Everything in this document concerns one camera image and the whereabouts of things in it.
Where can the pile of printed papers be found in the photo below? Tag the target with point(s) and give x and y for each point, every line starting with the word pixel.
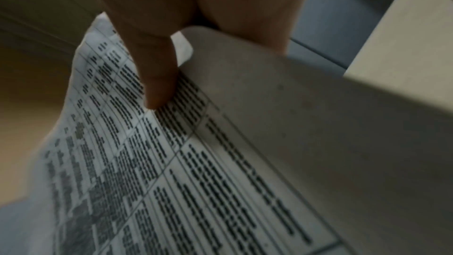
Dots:
pixel 283 150

